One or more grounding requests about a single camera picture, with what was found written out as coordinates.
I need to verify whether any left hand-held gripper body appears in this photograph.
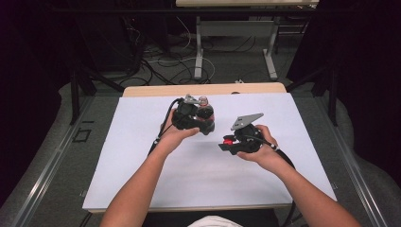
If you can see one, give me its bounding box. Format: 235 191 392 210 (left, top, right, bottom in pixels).
171 93 204 132

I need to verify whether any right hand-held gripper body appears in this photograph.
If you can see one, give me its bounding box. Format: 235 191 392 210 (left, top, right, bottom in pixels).
229 113 267 156

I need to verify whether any small dark soda bottle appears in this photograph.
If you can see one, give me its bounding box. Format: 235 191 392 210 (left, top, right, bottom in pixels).
196 96 217 136

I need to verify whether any person's left hand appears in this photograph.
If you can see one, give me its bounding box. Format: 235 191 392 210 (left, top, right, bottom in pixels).
155 108 201 155

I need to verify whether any person's right hand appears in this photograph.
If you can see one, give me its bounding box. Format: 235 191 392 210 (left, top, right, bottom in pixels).
235 124 285 174

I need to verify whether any light wooden table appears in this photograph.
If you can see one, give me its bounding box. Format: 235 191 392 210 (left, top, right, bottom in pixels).
82 82 339 214

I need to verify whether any white table mat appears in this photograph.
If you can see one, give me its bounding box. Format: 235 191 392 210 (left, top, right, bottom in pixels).
82 92 339 210

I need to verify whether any person's white clothing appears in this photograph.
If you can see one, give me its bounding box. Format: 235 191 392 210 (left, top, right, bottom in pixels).
187 215 244 227

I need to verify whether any black metal stand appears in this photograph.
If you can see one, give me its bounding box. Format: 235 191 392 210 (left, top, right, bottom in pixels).
67 62 126 126
285 61 340 128

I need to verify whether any desk with white legs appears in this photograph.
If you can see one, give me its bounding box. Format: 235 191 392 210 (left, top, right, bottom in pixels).
175 0 320 81

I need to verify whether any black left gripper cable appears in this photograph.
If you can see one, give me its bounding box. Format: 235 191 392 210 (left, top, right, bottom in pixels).
147 96 185 157

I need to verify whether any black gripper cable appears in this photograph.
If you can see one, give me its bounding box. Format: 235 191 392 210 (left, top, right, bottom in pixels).
244 134 299 227
147 96 185 157

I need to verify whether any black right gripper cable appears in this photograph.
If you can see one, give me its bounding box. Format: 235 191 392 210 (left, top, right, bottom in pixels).
244 134 299 227

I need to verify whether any tangle of floor cables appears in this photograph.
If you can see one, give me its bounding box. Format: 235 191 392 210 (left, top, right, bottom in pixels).
117 15 256 87

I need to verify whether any aluminium floor rail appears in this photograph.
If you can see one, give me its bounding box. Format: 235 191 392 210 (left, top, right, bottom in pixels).
9 94 96 227
315 94 391 227

